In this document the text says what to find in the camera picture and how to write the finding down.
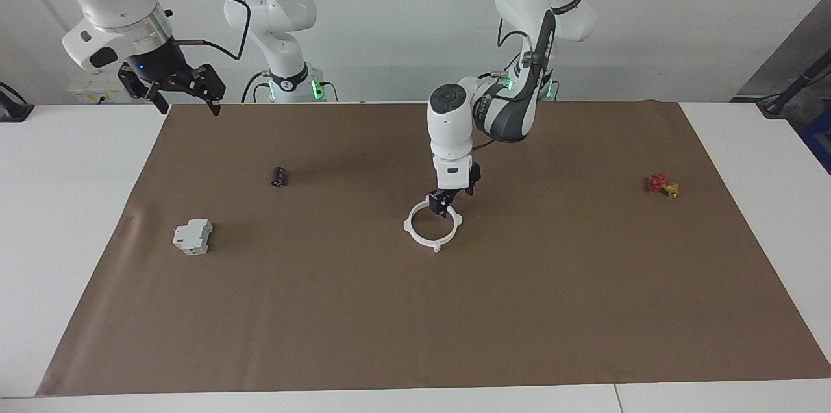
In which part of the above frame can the white half ring pipe clamp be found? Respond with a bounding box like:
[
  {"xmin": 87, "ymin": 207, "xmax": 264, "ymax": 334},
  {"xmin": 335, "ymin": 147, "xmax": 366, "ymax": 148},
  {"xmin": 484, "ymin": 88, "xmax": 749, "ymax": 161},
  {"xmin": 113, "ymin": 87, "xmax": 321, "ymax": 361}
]
[
  {"xmin": 403, "ymin": 199, "xmax": 439, "ymax": 253},
  {"xmin": 435, "ymin": 205, "xmax": 464, "ymax": 251}
]

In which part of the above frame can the white power strip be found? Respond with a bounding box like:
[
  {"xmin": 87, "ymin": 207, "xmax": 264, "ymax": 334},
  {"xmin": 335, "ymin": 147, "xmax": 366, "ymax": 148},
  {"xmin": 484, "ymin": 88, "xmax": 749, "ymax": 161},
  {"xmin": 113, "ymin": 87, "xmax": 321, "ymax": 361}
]
[{"xmin": 68, "ymin": 79, "xmax": 140, "ymax": 104}]

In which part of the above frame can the brown paper mat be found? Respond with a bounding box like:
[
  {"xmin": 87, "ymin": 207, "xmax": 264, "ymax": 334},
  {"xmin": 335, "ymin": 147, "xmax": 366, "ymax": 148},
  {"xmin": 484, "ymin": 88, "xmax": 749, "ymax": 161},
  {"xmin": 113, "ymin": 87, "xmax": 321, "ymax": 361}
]
[{"xmin": 36, "ymin": 101, "xmax": 831, "ymax": 397}]

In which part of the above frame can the grey circuit breaker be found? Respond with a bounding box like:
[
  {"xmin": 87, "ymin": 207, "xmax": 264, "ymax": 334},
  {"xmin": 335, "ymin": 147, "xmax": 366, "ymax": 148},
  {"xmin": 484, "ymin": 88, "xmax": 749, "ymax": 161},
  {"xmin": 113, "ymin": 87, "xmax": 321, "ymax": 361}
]
[{"xmin": 172, "ymin": 218, "xmax": 214, "ymax": 256}]

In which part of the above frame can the black clamp base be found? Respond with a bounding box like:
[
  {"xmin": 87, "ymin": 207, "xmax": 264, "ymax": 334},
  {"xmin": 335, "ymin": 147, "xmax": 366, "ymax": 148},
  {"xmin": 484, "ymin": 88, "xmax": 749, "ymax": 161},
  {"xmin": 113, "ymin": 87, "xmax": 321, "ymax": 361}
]
[{"xmin": 0, "ymin": 82, "xmax": 34, "ymax": 123}]

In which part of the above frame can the red and yellow valve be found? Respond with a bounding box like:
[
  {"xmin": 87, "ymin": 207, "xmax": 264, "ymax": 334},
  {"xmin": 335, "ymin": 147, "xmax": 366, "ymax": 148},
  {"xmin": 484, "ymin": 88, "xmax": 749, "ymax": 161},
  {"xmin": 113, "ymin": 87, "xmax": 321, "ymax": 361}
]
[{"xmin": 646, "ymin": 173, "xmax": 680, "ymax": 199}]

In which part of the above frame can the black stand with pole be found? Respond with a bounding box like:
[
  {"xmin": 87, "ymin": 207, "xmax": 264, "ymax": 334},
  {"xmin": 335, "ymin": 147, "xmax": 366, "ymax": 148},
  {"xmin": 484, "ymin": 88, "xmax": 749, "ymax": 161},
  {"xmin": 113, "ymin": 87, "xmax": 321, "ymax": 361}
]
[{"xmin": 756, "ymin": 49, "xmax": 831, "ymax": 118}]

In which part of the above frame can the blue crate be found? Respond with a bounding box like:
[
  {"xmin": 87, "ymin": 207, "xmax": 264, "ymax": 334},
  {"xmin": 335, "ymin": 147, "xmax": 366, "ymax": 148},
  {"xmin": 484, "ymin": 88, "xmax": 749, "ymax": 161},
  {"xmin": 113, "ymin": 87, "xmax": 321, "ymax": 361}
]
[{"xmin": 800, "ymin": 108, "xmax": 831, "ymax": 173}]

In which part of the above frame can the dark grey panel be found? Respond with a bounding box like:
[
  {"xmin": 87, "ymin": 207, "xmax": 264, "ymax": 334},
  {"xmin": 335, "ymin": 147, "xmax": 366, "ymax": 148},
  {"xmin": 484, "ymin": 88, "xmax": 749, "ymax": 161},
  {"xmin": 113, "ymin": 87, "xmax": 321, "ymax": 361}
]
[{"xmin": 732, "ymin": 0, "xmax": 831, "ymax": 103}]

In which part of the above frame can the black right base cable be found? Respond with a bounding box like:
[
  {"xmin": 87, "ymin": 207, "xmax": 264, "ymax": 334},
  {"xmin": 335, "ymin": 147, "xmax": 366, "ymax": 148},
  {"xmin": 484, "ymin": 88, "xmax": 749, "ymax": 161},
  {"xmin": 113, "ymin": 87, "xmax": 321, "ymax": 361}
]
[{"xmin": 242, "ymin": 71, "xmax": 269, "ymax": 103}]

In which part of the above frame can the black base cable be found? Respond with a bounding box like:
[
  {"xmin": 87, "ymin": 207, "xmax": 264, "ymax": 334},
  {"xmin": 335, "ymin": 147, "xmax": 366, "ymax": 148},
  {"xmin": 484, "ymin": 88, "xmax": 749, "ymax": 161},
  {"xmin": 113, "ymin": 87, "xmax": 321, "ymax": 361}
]
[
  {"xmin": 478, "ymin": 53, "xmax": 523, "ymax": 84},
  {"xmin": 242, "ymin": 71, "xmax": 269, "ymax": 103}
]

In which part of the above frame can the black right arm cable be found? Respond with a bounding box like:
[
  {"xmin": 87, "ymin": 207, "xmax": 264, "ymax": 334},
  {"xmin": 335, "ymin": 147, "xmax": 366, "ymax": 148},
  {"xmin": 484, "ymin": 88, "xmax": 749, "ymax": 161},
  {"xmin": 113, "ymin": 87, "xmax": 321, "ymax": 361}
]
[{"xmin": 172, "ymin": 0, "xmax": 253, "ymax": 62}]

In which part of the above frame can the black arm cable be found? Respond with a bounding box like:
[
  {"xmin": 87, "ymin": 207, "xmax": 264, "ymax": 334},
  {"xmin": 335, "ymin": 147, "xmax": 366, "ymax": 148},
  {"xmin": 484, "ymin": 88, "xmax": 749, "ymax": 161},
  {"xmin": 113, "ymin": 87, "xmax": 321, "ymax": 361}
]
[
  {"xmin": 172, "ymin": 0, "xmax": 253, "ymax": 62},
  {"xmin": 473, "ymin": 9, "xmax": 559, "ymax": 155}
]

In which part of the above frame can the black left base cable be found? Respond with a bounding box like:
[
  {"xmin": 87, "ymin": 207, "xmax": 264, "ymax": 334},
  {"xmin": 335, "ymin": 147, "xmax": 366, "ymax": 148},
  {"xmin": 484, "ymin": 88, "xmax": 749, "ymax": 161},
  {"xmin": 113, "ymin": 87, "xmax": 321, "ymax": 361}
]
[{"xmin": 478, "ymin": 53, "xmax": 523, "ymax": 84}]

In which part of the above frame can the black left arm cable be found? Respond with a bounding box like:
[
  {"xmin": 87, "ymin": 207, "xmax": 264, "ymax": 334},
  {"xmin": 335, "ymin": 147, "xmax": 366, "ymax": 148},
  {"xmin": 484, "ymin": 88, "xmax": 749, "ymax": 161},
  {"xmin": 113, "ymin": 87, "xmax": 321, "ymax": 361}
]
[{"xmin": 473, "ymin": 9, "xmax": 559, "ymax": 155}]

